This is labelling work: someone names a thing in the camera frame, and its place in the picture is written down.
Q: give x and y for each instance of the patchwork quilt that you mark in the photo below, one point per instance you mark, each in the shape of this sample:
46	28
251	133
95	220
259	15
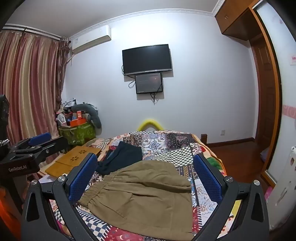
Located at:
175	148

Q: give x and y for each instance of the black wall television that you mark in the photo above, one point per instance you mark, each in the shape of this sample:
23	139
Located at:
147	59

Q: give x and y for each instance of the white air conditioner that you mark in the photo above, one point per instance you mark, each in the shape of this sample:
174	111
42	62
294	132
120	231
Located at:
90	39

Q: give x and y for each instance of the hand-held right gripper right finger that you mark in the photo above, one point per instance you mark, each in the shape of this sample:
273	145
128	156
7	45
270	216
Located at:
208	178

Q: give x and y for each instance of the white paper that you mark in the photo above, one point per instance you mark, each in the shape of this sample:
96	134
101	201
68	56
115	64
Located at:
46	179

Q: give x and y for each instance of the curtain rail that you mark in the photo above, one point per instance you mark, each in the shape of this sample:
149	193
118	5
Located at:
34	31

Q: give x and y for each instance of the white plastic appliance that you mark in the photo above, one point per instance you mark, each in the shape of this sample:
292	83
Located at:
284	185

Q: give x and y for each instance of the small black monitor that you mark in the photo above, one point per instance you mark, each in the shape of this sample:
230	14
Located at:
149	83

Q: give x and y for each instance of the dark navy garment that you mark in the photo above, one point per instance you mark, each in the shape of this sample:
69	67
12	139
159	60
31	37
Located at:
124	155

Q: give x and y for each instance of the pile of household clutter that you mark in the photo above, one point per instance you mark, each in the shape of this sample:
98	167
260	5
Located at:
66	109

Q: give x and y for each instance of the wooden headboard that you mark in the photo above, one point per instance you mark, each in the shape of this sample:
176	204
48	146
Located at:
266	97

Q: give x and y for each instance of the wooden lap desk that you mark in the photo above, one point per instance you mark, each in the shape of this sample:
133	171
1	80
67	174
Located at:
76	155

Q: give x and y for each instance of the striped red curtain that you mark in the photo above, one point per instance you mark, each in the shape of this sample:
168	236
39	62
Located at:
30	81

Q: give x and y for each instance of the wooden overhead cabinet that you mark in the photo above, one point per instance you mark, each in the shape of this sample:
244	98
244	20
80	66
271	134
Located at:
233	18

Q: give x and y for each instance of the wooden bed post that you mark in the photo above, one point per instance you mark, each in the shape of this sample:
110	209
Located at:
203	139

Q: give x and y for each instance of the green orange blanket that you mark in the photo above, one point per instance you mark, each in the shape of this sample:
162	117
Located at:
214	162

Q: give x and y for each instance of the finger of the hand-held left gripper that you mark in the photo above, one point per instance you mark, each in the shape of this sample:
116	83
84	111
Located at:
54	147
40	138

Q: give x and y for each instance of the khaki pants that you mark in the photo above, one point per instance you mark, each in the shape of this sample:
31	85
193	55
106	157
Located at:
143	192

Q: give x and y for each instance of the grey plush toy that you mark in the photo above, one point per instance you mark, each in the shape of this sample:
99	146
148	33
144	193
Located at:
94	115

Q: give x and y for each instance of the orange box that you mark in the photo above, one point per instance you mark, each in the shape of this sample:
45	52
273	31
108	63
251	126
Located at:
77	120

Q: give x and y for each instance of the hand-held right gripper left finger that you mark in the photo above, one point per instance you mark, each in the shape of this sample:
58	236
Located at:
83	179

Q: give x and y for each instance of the white sliding wardrobe door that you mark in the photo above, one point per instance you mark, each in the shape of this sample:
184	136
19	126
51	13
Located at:
277	58

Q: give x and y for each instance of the green storage box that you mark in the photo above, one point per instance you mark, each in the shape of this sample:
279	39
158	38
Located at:
78	134

